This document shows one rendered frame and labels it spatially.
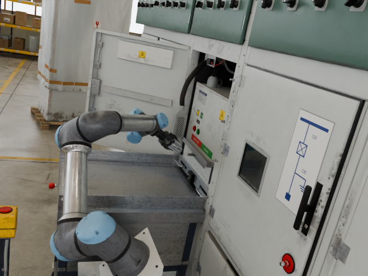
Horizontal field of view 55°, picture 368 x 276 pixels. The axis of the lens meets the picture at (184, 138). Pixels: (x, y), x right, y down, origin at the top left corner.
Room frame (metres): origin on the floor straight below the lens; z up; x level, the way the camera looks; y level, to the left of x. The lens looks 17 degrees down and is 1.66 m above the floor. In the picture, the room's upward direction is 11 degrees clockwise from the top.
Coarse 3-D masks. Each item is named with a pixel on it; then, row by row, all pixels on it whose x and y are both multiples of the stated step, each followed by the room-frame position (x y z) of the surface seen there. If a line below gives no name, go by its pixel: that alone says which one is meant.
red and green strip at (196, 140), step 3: (192, 135) 1.98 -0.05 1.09; (192, 138) 1.97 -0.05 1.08; (195, 138) 1.93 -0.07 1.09; (195, 141) 1.92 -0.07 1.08; (198, 141) 1.88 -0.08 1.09; (198, 144) 1.88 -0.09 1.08; (201, 144) 1.84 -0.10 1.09; (201, 147) 1.83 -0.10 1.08; (204, 147) 1.80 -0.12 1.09; (204, 150) 1.79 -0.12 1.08; (207, 150) 1.76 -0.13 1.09; (207, 153) 1.75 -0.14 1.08; (210, 153) 1.71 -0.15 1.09; (210, 156) 1.71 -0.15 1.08
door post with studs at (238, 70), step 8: (256, 0) 1.51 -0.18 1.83; (248, 24) 1.54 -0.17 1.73; (248, 32) 1.52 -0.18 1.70; (248, 40) 1.51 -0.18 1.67; (240, 56) 1.54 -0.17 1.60; (240, 64) 1.52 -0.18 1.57; (240, 72) 1.51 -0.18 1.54; (232, 80) 1.56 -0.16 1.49; (232, 88) 1.56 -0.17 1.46; (232, 96) 1.53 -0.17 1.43; (232, 104) 1.52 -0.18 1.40; (224, 120) 1.55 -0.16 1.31; (224, 128) 1.54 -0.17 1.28; (224, 136) 1.53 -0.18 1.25; (216, 160) 1.55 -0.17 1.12; (216, 168) 1.53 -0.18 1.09; (216, 176) 1.51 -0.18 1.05; (208, 192) 1.56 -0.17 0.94; (208, 200) 1.54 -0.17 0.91; (208, 208) 1.52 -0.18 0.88; (208, 216) 1.51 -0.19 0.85; (200, 240) 1.53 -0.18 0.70; (200, 248) 1.51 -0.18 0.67; (192, 272) 1.54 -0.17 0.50
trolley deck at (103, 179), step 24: (96, 168) 1.81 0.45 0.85; (120, 168) 1.88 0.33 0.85; (144, 168) 1.94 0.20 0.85; (168, 168) 2.01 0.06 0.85; (96, 192) 1.53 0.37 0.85; (120, 192) 1.58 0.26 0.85; (144, 192) 1.63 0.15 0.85; (168, 192) 1.68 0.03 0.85; (120, 216) 1.39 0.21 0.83; (144, 216) 1.43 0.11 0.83; (168, 216) 1.47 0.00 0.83; (192, 216) 1.51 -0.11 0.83
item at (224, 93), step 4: (196, 84) 2.07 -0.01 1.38; (200, 84) 2.01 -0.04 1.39; (204, 84) 2.04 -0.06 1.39; (208, 88) 1.90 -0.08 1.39; (212, 88) 1.95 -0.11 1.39; (216, 88) 1.98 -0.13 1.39; (220, 88) 2.01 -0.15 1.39; (224, 88) 2.04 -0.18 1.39; (228, 88) 2.07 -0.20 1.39; (216, 92) 1.81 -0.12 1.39; (220, 92) 1.86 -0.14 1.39; (224, 92) 1.89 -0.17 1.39; (228, 92) 1.92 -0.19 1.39; (224, 96) 1.71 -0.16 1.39; (228, 96) 1.76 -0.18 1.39; (188, 124) 2.07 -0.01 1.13
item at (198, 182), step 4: (184, 160) 2.00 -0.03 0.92; (180, 164) 2.04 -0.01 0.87; (184, 164) 1.99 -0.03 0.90; (188, 164) 1.94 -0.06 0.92; (184, 168) 1.98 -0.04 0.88; (188, 168) 1.91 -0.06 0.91; (192, 168) 1.89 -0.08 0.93; (196, 172) 1.83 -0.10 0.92; (196, 176) 1.79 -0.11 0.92; (196, 180) 1.78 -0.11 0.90; (200, 180) 1.74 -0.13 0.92; (196, 184) 1.77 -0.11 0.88; (200, 184) 1.72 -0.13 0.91; (204, 184) 1.70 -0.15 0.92; (204, 188) 1.67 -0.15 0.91; (208, 188) 1.65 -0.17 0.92; (200, 192) 1.70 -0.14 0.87; (204, 192) 1.67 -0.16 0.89
